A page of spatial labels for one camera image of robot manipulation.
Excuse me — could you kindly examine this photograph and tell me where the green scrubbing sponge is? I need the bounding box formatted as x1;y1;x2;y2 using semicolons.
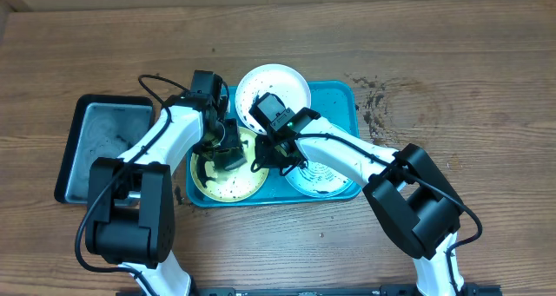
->
215;148;247;171

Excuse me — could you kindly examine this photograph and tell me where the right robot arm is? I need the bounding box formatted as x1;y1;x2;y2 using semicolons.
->
248;93;464;295

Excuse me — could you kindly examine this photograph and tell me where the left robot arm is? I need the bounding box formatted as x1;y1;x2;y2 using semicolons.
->
74;70;246;295

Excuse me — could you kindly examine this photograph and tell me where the black water tray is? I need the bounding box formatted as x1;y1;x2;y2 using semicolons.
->
54;95;155;205

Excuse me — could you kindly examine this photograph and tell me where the teal plastic tray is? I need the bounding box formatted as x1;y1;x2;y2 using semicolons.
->
182;81;359;207

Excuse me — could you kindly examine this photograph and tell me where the light blue dirty plate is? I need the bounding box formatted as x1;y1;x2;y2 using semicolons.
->
285;161;352;198

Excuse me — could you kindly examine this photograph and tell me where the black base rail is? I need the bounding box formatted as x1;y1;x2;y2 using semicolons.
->
115;283;503;296

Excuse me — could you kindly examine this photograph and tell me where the white plate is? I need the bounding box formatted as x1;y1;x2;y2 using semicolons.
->
235;63;311;135

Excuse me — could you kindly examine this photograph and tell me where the yellow plate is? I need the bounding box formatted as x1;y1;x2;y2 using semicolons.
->
186;127;269;207

